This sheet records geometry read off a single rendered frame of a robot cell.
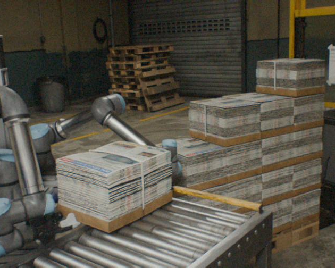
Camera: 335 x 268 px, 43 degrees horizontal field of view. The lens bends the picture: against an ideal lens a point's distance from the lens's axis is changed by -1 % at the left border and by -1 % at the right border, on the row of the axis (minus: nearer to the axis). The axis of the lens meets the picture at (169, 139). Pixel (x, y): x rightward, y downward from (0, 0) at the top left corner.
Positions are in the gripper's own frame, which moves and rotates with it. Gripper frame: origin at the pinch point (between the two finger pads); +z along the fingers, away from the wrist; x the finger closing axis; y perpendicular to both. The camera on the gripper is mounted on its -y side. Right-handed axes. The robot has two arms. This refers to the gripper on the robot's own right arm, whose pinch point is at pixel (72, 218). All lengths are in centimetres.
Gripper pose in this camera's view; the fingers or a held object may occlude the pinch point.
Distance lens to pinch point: 174.9
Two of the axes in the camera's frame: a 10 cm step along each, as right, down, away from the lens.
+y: -0.4, -9.7, -2.4
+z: 6.1, -2.1, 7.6
